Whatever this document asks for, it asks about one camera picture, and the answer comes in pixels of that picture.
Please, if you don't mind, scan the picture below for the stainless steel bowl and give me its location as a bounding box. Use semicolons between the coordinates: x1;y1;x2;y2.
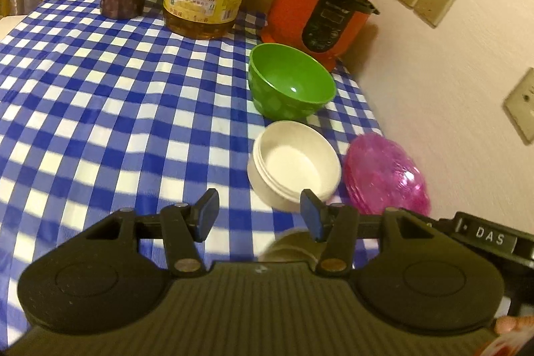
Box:
258;229;323;263

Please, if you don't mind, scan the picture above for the white plastic bowl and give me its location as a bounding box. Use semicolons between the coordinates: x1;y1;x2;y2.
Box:
247;121;342;212

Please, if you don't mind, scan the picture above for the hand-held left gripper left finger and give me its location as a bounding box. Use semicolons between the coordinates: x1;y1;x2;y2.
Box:
83;188;220;278

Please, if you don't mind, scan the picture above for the purple transparent plastic plate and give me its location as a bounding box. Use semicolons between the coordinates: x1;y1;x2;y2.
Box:
346;172;431;217
345;133;430;216
344;156;431;216

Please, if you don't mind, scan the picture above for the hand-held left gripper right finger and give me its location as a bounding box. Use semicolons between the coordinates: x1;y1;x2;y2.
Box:
300;189;423;278

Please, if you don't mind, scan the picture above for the blue white checkered tablecloth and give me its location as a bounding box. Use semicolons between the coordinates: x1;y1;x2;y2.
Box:
0;0;387;344

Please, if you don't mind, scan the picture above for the large beige wall socket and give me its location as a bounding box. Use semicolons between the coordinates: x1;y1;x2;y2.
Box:
503;67;534;145

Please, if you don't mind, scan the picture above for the person's right hand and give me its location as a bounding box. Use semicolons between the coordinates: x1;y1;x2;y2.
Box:
494;316;534;336

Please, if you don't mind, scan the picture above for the red electric pressure cooker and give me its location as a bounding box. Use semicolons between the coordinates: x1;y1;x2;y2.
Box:
260;0;380;73

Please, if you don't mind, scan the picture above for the green plastic bowl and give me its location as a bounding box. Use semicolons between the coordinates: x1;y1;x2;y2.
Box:
248;43;337;122

